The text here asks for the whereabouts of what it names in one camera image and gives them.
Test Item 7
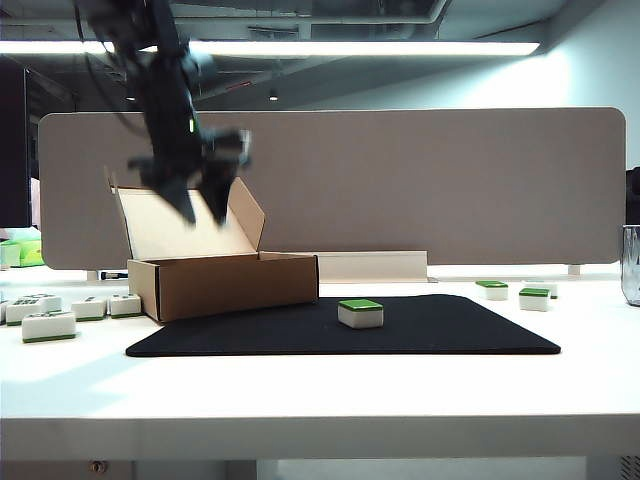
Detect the dark flat panel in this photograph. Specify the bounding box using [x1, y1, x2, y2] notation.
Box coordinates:
[0, 55, 32, 229]

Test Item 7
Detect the brown paper box with lid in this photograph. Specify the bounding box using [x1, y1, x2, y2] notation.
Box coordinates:
[103, 167, 320, 324]

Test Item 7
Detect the seven bamboo mahjong tile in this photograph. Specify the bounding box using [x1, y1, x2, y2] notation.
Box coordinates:
[5, 298, 37, 326]

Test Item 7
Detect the brown felt desk divider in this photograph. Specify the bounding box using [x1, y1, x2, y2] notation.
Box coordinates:
[38, 107, 627, 272]

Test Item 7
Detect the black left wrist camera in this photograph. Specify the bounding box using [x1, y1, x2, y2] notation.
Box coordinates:
[207, 128, 254, 169]

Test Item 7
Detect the black office chair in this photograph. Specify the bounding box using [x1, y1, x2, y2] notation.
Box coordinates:
[625, 167, 640, 226]

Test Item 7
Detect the green-backed mahjong tile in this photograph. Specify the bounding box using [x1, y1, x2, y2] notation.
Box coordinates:
[474, 279, 510, 302]
[337, 298, 385, 330]
[518, 287, 552, 312]

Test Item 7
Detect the six bamboo mahjong tile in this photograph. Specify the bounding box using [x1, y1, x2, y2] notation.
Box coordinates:
[29, 294, 63, 315]

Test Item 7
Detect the clear glass cup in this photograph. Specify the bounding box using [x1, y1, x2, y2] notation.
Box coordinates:
[621, 224, 640, 307]

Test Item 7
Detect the white green mahjong tile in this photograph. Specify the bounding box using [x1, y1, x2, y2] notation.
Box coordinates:
[524, 280, 559, 300]

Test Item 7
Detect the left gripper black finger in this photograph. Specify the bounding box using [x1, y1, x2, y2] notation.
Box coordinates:
[196, 167, 239, 227]
[148, 174, 199, 229]

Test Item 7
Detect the three bamboo mahjong tile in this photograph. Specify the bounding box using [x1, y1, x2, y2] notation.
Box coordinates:
[107, 293, 142, 320]

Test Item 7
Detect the green white package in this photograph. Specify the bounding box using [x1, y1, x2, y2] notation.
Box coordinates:
[0, 238, 45, 270]

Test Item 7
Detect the two bamboo mahjong tile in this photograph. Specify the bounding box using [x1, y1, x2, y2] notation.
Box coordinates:
[70, 296, 109, 323]

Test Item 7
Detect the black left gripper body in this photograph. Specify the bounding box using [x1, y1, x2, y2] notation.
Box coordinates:
[127, 74, 251, 201]

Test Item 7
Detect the one bamboo bird mahjong tile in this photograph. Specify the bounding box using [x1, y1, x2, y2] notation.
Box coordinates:
[21, 310, 77, 345]

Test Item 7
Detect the long ceiling light strip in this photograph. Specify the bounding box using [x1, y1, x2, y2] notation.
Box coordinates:
[0, 39, 542, 57]

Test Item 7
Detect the black mouse mat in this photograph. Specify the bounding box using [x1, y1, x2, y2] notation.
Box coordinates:
[124, 293, 562, 358]

